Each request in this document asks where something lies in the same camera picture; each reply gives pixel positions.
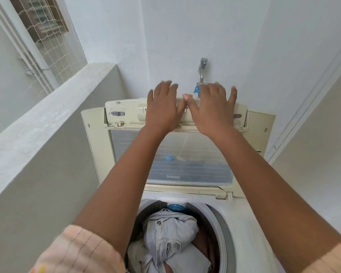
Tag person's right hand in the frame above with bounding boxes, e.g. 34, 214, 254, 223
182, 82, 238, 137

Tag person's left hand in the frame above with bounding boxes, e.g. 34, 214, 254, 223
145, 80, 187, 134

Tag cream washing machine lid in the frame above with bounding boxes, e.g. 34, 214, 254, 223
81, 97, 276, 200

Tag cream blue washing machine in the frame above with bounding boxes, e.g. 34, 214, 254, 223
81, 97, 286, 273

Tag light beige jeans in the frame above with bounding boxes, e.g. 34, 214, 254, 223
142, 209, 212, 273

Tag orange white clothes item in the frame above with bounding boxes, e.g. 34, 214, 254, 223
192, 230, 219, 273

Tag person's right forearm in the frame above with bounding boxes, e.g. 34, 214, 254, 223
214, 127, 341, 266

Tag person's left forearm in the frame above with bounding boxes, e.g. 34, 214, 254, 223
73, 126, 171, 259

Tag metal water tap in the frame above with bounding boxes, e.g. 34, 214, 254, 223
197, 57, 208, 84

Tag grey stone ledge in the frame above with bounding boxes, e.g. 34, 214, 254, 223
0, 62, 117, 208

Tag brown louvered window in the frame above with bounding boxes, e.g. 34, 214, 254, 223
8, 0, 70, 44

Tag wire mesh window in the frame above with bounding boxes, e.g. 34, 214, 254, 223
0, 0, 88, 96

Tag white wall drainpipes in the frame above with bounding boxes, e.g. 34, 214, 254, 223
0, 0, 60, 95

